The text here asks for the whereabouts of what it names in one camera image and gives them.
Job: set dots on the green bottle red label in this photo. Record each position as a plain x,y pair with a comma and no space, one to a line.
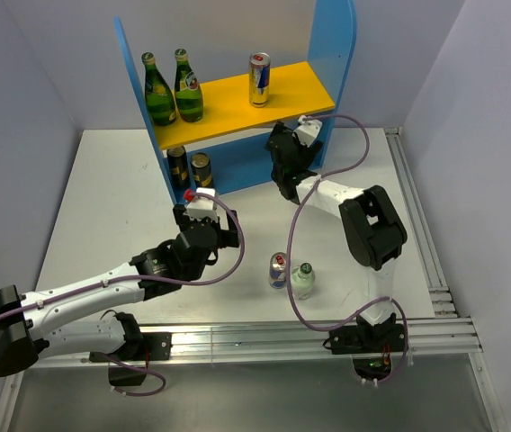
188,93

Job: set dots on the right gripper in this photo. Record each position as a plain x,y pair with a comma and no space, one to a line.
308,153

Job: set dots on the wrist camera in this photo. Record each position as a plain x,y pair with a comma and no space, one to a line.
200,204
308,130

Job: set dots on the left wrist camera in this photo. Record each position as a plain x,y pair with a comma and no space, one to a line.
200,204

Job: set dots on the aluminium right rail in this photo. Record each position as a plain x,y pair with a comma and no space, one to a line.
440,293

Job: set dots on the blue and yellow shelf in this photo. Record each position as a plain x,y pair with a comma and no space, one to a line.
232,131

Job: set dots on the aluminium rail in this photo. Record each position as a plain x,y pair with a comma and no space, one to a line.
440,293
284,341

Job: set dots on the black gold can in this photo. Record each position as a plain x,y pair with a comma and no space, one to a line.
201,168
178,166

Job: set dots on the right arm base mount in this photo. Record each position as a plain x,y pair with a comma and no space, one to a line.
370,346

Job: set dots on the red bull can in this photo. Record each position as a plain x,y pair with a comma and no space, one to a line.
277,270
259,76

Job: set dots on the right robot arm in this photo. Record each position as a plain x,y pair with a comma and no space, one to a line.
374,232

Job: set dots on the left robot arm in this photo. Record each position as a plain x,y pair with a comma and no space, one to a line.
39,324

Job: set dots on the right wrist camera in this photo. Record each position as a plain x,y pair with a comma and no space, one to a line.
308,130

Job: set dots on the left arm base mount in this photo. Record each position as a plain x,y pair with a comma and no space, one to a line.
129,371

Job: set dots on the aluminium front rail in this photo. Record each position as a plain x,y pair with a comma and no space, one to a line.
284,341

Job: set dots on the front clear glass bottle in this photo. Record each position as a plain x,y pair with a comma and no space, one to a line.
302,281

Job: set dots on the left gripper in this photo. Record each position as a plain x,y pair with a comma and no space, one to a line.
226,237

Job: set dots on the green bottle yellow label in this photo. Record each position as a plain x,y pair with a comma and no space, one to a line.
158,95

